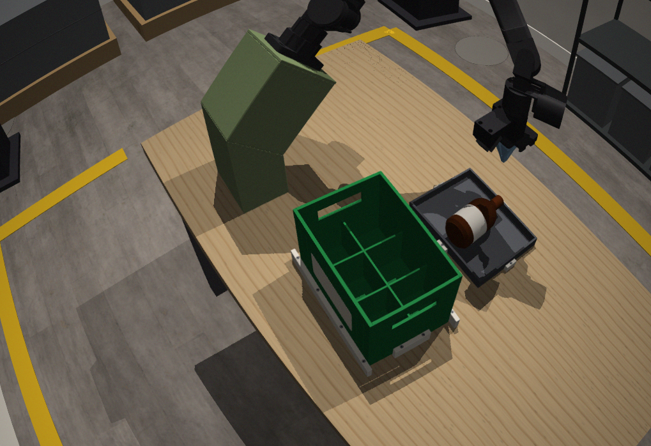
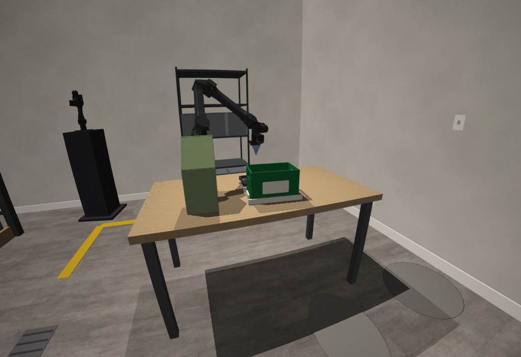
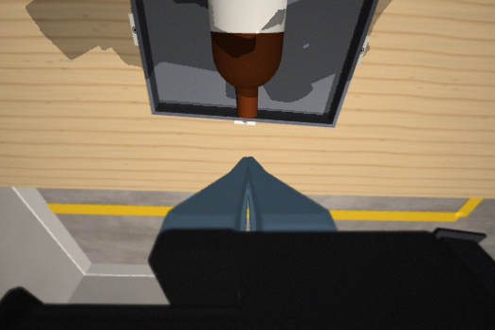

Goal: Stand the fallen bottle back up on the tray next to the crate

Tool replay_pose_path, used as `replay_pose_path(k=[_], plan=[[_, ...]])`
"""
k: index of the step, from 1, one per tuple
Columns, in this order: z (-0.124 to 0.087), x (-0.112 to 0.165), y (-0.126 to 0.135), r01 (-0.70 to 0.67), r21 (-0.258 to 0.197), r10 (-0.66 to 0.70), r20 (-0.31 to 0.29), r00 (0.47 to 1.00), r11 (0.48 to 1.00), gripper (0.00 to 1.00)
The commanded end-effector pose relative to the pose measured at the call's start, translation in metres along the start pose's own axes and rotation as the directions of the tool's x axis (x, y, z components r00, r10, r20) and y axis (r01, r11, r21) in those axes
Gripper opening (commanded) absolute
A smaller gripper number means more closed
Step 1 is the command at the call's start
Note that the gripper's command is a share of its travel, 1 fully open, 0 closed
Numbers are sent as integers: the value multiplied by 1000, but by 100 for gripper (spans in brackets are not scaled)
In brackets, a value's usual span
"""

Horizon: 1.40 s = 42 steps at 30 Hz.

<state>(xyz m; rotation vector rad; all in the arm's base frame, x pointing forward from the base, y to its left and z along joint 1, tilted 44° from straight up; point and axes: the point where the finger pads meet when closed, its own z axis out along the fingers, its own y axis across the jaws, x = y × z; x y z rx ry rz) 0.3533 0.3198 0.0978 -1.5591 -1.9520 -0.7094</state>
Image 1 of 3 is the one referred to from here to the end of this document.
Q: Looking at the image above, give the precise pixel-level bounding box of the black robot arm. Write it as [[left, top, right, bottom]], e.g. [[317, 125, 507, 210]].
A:
[[264, 0, 567, 152]]

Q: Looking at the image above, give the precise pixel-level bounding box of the green plastic crate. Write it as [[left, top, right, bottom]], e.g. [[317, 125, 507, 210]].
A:
[[293, 171, 463, 365]]

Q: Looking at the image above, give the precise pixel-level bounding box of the brown bottle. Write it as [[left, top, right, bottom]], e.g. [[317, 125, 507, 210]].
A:
[[445, 195, 504, 249]]

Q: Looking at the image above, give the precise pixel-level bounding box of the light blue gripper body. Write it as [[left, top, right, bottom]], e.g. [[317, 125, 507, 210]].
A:
[[500, 103, 538, 152]]

